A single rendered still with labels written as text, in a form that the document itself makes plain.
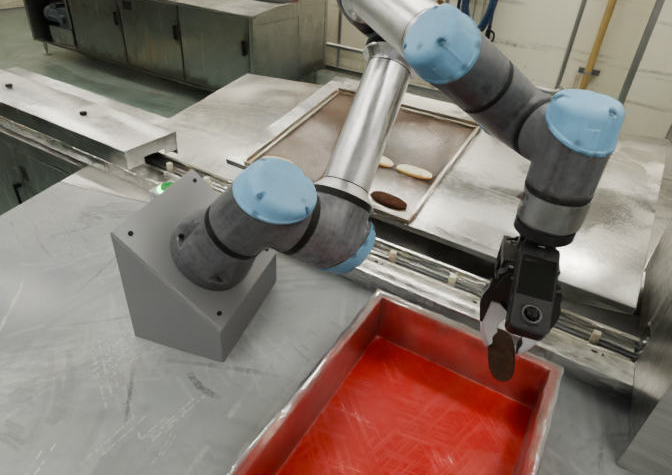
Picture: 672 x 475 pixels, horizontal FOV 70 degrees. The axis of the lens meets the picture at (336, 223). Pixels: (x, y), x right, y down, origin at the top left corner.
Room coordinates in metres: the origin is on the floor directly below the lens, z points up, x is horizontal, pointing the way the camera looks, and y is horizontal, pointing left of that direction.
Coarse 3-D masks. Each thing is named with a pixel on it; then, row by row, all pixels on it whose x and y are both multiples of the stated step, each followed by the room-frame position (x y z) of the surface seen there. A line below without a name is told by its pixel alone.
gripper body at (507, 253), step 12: (516, 216) 0.51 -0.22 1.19; (516, 228) 0.49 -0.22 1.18; (528, 228) 0.48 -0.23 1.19; (504, 240) 0.54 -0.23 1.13; (516, 240) 0.55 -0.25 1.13; (528, 240) 0.49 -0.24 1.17; (540, 240) 0.47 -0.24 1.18; (552, 240) 0.46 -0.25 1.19; (564, 240) 0.47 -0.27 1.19; (504, 252) 0.52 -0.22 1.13; (516, 252) 0.52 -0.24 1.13; (504, 264) 0.50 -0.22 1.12; (504, 276) 0.48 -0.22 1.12; (504, 288) 0.48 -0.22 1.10; (504, 300) 0.48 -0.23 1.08
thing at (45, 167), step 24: (24, 72) 2.06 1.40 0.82; (96, 96) 1.83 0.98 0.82; (0, 144) 1.50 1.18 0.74; (24, 144) 1.41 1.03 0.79; (0, 168) 1.53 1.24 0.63; (24, 168) 1.43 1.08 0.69; (48, 168) 1.36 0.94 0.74; (72, 168) 1.29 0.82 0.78; (0, 192) 1.56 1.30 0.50; (24, 192) 1.47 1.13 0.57
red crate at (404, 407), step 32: (384, 352) 0.60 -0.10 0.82; (352, 384) 0.53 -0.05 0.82; (384, 384) 0.53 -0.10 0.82; (416, 384) 0.54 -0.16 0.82; (448, 384) 0.54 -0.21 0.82; (480, 384) 0.55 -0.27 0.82; (320, 416) 0.46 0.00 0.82; (352, 416) 0.47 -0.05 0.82; (384, 416) 0.47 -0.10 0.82; (416, 416) 0.48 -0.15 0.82; (448, 416) 0.48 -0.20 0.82; (480, 416) 0.48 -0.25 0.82; (512, 416) 0.49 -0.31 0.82; (320, 448) 0.41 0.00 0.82; (352, 448) 0.41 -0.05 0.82; (384, 448) 0.42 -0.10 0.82; (416, 448) 0.42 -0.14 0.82; (448, 448) 0.43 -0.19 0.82; (480, 448) 0.43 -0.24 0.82; (512, 448) 0.43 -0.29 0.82
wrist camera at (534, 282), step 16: (528, 256) 0.47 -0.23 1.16; (544, 256) 0.47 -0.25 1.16; (528, 272) 0.45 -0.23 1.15; (544, 272) 0.45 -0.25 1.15; (512, 288) 0.44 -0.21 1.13; (528, 288) 0.43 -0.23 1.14; (544, 288) 0.43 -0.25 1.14; (512, 304) 0.42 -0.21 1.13; (528, 304) 0.41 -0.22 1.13; (544, 304) 0.41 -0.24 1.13; (512, 320) 0.40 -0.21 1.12; (528, 320) 0.40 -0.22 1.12; (544, 320) 0.40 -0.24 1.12; (528, 336) 0.39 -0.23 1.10; (544, 336) 0.39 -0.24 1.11
